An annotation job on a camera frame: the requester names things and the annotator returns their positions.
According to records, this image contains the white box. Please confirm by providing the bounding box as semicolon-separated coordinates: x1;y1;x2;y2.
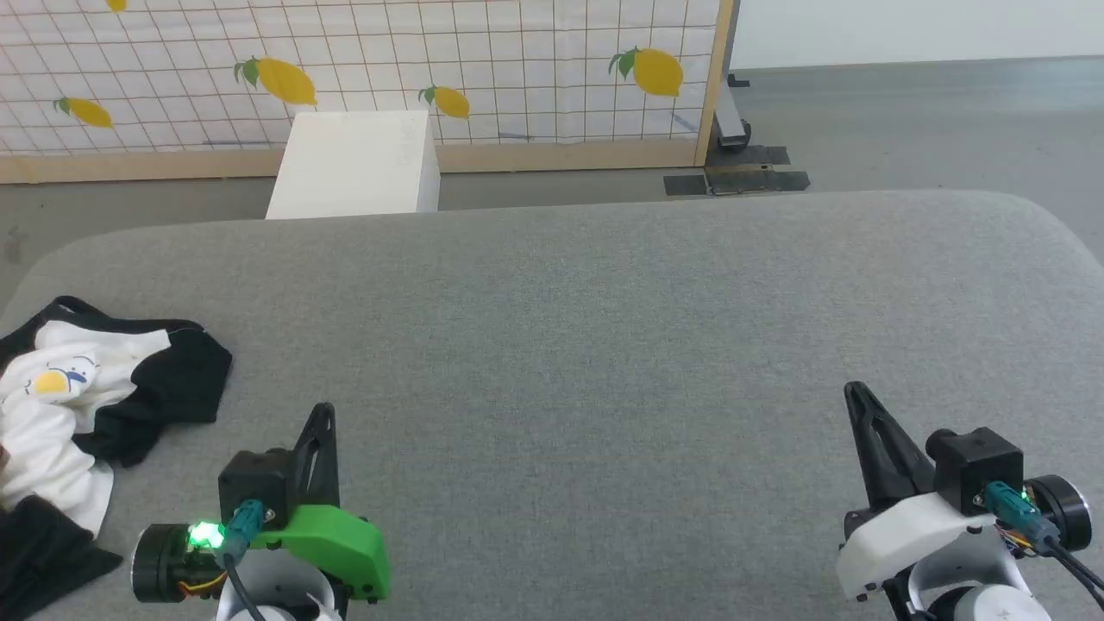
265;110;442;221

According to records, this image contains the right teal plug black cable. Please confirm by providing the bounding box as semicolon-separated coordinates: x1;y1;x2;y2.
983;481;1104;609

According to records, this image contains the white and black shirt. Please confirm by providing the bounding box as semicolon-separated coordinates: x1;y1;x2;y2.
0;296;234;621

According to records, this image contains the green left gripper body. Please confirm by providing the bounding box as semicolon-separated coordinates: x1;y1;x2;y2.
131;505;391;605

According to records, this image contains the grey metal post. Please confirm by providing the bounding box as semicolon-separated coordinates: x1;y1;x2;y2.
709;0;753;152

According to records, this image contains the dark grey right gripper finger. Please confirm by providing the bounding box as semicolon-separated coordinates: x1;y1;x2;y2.
844;381;898;510
862;392;937;506

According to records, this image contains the lemon print partition screen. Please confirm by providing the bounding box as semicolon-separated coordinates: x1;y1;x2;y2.
0;0;734;185

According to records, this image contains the teal plug black cable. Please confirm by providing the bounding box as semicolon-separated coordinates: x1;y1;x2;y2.
983;481;1104;609
220;499;270;621

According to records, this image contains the black floor plate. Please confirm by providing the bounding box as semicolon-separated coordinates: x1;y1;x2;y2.
662;145;812;197

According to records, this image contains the left teal plug black cable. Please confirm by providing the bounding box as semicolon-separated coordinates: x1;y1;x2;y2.
220;499;270;621

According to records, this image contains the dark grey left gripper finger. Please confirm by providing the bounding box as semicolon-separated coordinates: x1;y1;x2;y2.
312;403;340;508
292;405;320;508

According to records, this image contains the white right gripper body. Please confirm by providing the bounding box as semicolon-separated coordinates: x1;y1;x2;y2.
835;474;1093;601

